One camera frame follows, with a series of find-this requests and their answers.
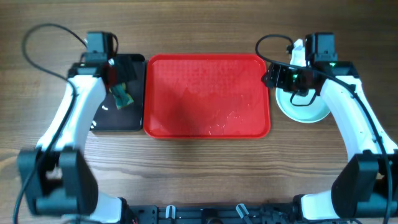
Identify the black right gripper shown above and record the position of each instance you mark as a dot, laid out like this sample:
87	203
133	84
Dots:
277	78

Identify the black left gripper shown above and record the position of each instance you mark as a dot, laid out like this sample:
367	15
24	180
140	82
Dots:
127	70

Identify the light blue plate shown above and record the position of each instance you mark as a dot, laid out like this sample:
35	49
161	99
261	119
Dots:
303	109

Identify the green yellow sponge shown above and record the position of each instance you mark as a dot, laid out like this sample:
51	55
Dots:
121	96

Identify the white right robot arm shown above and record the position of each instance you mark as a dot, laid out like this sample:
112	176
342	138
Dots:
367	186

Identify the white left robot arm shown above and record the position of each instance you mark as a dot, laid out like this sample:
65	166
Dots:
56	179

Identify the black tray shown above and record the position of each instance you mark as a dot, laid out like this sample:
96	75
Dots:
129	118

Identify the red tray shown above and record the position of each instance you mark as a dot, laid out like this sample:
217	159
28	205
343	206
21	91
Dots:
206	96

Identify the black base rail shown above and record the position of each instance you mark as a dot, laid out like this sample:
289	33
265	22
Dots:
260	214

